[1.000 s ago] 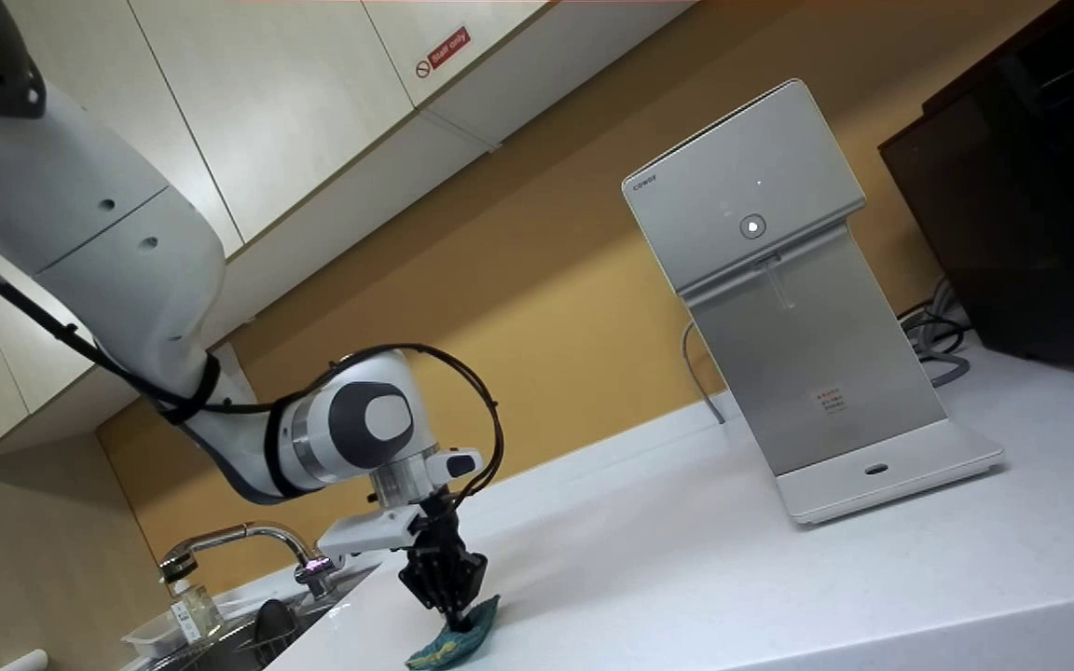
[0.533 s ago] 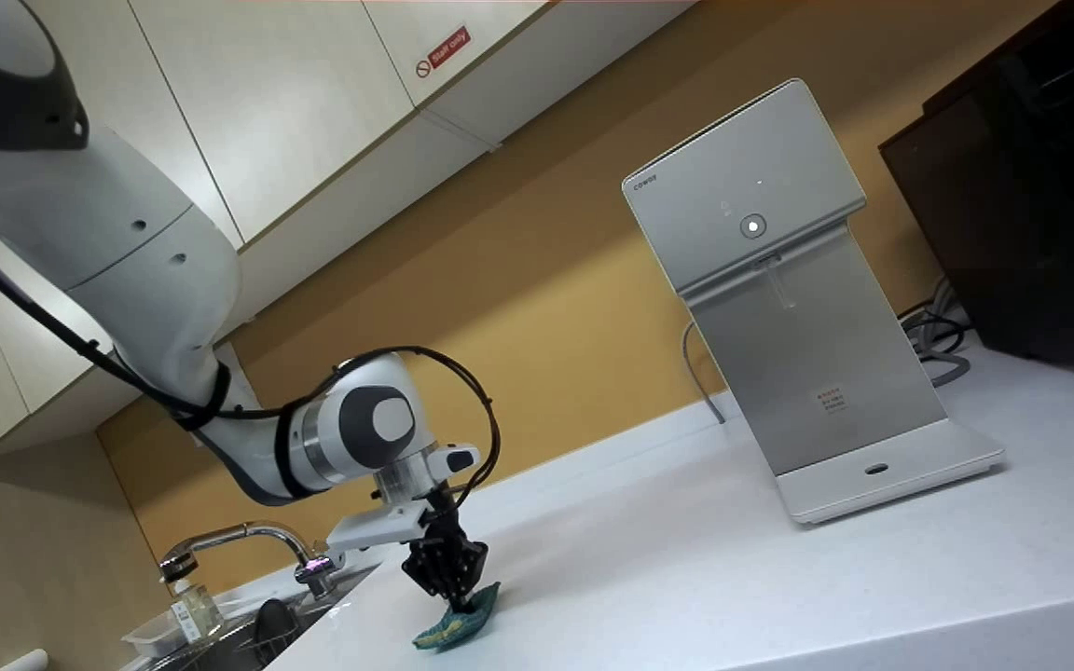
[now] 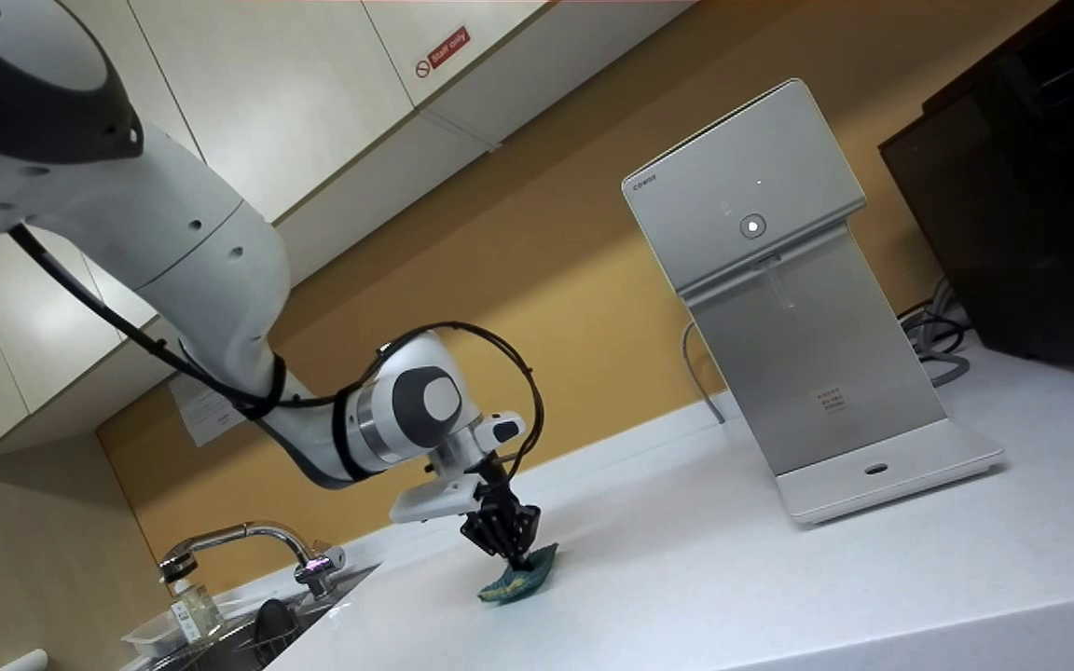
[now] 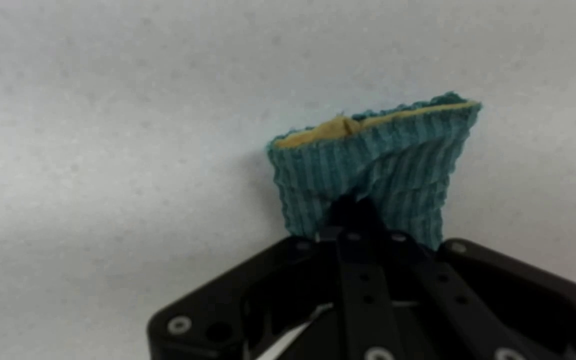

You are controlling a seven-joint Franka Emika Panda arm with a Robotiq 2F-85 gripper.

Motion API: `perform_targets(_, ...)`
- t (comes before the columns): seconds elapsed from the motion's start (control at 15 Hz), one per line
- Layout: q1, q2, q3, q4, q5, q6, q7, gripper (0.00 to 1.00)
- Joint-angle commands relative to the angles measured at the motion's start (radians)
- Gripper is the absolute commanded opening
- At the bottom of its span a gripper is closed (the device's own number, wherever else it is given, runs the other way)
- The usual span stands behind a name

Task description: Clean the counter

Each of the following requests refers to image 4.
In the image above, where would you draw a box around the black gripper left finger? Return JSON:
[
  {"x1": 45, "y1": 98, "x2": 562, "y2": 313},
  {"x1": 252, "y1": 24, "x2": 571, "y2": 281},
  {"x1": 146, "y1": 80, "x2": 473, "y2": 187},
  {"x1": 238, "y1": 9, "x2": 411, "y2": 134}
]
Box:
[{"x1": 146, "y1": 196, "x2": 396, "y2": 360}]

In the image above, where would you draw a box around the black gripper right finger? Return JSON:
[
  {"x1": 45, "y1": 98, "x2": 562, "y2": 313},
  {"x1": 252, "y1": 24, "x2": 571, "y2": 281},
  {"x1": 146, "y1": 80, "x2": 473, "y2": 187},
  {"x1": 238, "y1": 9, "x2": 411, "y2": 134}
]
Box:
[{"x1": 360, "y1": 196, "x2": 576, "y2": 360}]

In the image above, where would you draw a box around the teal sponge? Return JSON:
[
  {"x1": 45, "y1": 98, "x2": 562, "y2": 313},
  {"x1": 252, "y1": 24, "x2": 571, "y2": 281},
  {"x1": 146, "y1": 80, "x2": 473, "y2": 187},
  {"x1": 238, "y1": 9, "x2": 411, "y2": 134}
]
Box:
[{"x1": 263, "y1": 90, "x2": 483, "y2": 252}]

